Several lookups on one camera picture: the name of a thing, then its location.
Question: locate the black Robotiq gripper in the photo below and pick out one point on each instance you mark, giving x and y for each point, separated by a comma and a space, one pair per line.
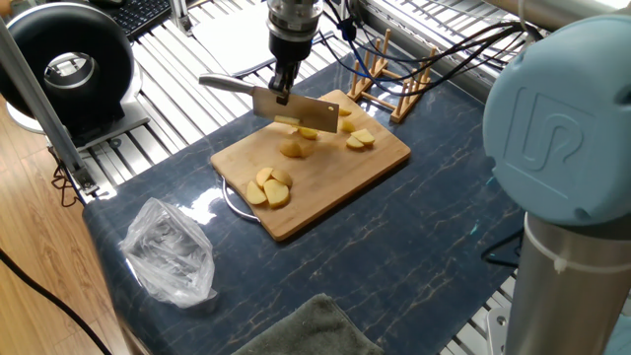
292, 47

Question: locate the steel cleaver knife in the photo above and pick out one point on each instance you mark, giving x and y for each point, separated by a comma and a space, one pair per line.
318, 114

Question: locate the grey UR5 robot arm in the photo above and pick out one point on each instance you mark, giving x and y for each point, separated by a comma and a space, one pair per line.
557, 123

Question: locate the white paper pad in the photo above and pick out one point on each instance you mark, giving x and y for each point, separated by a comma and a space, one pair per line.
231, 39

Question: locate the potato half with skin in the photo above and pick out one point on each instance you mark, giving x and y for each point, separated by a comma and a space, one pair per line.
291, 148

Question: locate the wooden cutting board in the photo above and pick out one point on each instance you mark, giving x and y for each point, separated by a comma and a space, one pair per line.
335, 182

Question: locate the wooden peg rack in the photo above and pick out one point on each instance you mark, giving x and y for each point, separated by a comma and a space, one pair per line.
400, 112

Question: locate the black keyboard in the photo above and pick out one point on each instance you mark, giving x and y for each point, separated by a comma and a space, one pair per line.
140, 15

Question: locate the dark blue marbled mat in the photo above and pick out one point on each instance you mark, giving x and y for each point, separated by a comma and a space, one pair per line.
419, 222

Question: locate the clear plastic bag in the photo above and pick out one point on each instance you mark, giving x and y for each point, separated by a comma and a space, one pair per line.
167, 251

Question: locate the grey-green towel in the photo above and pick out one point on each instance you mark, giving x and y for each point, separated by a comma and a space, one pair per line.
315, 330

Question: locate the perforated aluminium plate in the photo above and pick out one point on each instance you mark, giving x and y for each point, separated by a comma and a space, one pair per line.
495, 328

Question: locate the short aluminium post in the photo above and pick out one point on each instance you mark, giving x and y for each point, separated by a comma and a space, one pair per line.
180, 15

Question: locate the slanted aluminium post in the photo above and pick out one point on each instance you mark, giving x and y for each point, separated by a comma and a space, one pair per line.
39, 103

